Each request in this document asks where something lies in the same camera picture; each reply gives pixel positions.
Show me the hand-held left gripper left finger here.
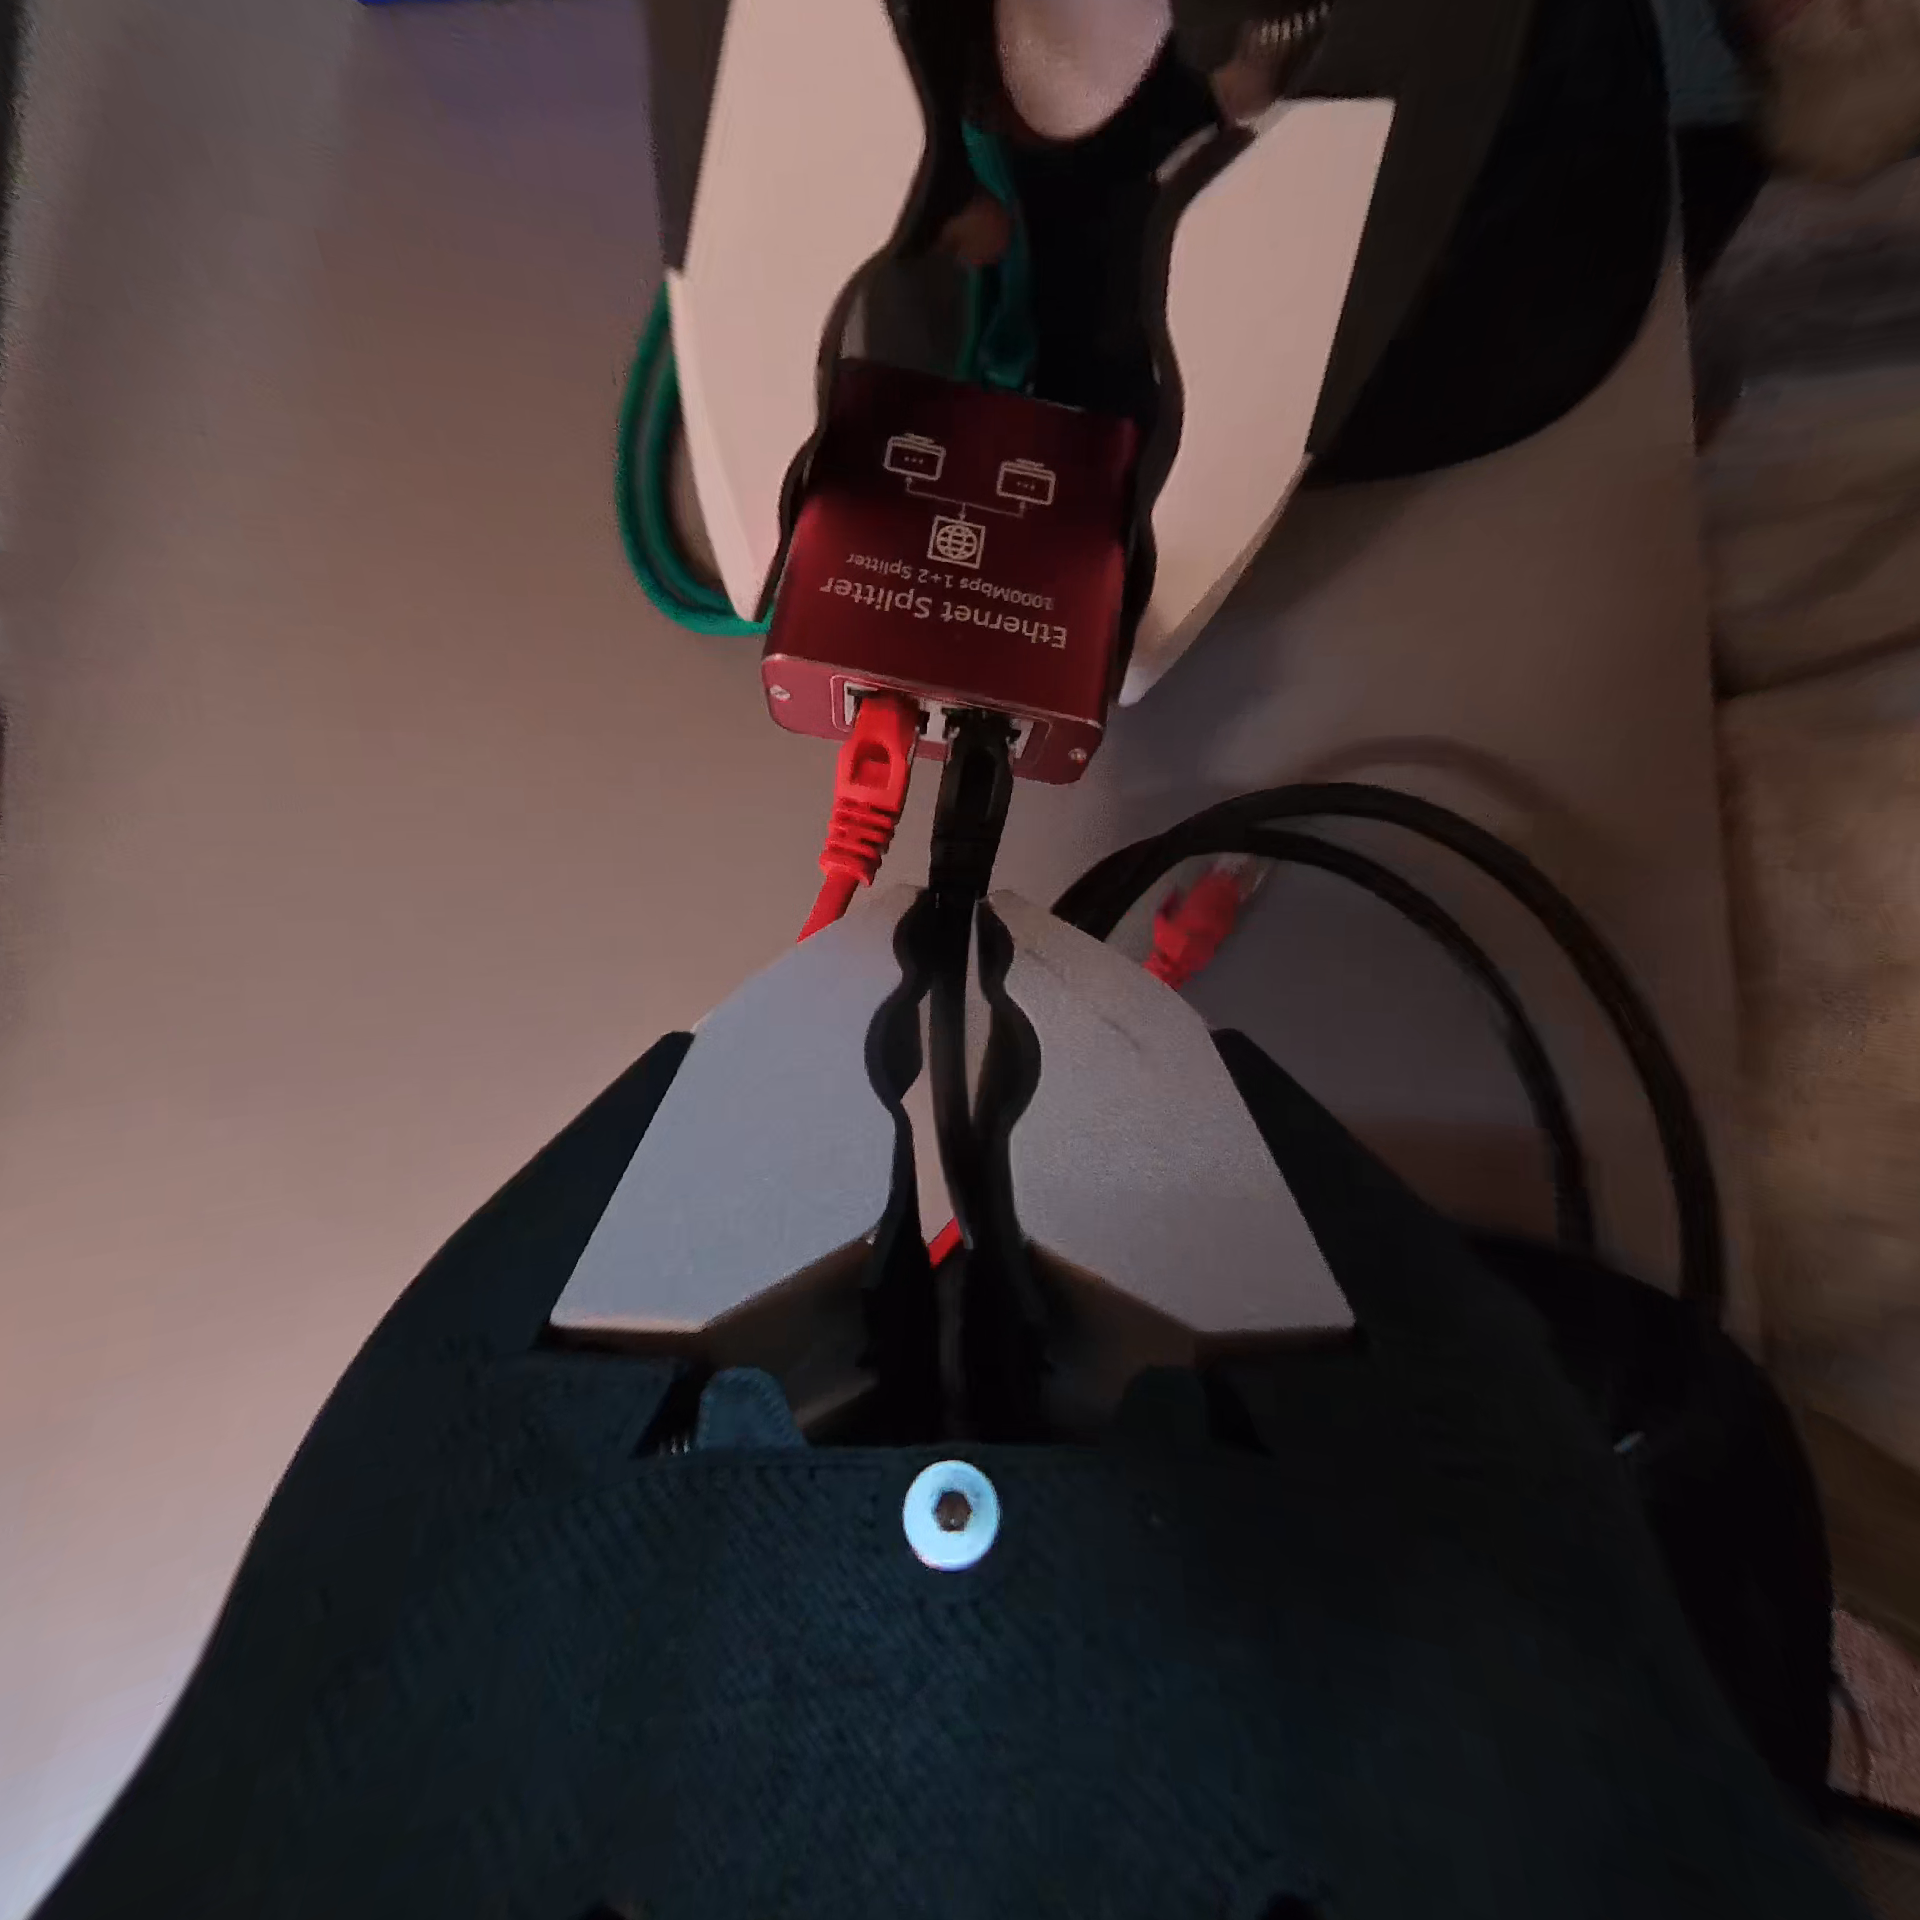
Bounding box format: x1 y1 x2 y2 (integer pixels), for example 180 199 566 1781
546 884 921 1342

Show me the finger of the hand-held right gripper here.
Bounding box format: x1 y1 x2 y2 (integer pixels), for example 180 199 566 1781
662 0 939 623
1113 93 1401 710

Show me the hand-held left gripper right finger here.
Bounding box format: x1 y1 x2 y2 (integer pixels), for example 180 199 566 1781
979 886 1361 1336

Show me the green ethernet cable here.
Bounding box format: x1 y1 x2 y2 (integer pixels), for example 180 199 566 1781
613 117 1041 643

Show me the red ethernet splitter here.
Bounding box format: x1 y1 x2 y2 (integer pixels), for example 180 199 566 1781
758 358 1149 786

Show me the red ethernet cable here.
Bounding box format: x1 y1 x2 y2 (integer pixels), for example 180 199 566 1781
796 693 1262 1272

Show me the black ethernet cable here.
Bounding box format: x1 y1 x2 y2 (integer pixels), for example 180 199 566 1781
929 704 1723 1310

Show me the grey desk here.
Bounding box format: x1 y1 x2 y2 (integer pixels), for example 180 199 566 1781
0 0 1764 1920

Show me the person's pale sweater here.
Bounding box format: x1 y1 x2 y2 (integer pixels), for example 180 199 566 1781
1681 0 1920 1920

